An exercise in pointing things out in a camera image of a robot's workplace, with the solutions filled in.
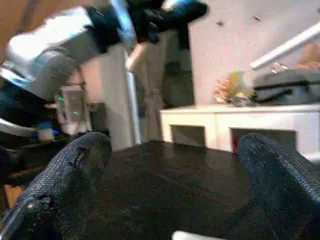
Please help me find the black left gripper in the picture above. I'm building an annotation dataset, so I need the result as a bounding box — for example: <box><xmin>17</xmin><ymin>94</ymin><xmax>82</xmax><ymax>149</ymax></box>
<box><xmin>89</xmin><ymin>0</ymin><xmax>209</xmax><ymax>53</ymax></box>

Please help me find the white cabinet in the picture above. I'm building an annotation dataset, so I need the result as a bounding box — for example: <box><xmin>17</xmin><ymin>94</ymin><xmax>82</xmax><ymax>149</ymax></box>
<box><xmin>159</xmin><ymin>103</ymin><xmax>320</xmax><ymax>162</ymax></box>

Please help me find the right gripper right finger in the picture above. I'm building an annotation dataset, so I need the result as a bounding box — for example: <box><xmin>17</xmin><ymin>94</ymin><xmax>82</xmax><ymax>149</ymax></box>
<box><xmin>237</xmin><ymin>132</ymin><xmax>320</xmax><ymax>240</ymax></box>

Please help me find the colourful packet pile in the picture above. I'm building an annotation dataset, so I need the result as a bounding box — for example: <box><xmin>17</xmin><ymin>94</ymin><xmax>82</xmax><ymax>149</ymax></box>
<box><xmin>212</xmin><ymin>70</ymin><xmax>257</xmax><ymax>105</ymax></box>

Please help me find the black work mat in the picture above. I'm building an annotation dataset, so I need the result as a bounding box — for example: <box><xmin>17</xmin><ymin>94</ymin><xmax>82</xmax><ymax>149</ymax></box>
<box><xmin>0</xmin><ymin>139</ymin><xmax>320</xmax><ymax>240</ymax></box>

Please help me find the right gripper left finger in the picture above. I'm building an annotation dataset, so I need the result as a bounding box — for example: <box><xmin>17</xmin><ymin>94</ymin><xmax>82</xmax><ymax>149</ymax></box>
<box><xmin>0</xmin><ymin>131</ymin><xmax>113</xmax><ymax>240</ymax></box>

